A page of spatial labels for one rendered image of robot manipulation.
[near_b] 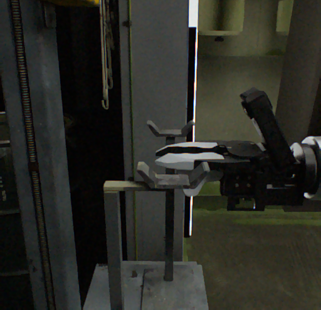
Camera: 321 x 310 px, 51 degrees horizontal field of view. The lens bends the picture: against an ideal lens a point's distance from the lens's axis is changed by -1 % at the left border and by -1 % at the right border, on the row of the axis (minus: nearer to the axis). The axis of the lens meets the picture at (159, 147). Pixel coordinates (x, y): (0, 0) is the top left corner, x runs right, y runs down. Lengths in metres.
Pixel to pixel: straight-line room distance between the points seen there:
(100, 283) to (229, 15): 2.06
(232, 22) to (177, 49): 1.59
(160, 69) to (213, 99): 1.78
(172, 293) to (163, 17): 0.64
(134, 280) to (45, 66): 0.46
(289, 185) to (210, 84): 2.25
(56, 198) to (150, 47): 0.54
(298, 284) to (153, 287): 1.38
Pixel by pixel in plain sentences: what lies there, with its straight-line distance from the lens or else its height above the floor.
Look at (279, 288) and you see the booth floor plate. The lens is 1.94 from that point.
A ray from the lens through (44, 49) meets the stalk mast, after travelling 0.45.
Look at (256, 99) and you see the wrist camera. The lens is 0.45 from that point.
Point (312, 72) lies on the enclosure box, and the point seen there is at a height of 1.12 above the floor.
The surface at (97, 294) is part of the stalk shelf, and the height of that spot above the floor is 0.79.
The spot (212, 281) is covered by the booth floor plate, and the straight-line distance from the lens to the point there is 1.91.
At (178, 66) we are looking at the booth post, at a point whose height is 1.18.
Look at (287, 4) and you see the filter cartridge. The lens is 2.63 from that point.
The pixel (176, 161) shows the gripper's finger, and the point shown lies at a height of 1.10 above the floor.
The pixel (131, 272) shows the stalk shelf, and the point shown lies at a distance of 0.74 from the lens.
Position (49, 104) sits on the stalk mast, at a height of 1.17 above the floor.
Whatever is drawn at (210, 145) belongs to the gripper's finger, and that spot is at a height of 1.10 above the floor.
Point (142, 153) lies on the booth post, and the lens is 0.98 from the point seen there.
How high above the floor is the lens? 1.25
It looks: 18 degrees down
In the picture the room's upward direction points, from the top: straight up
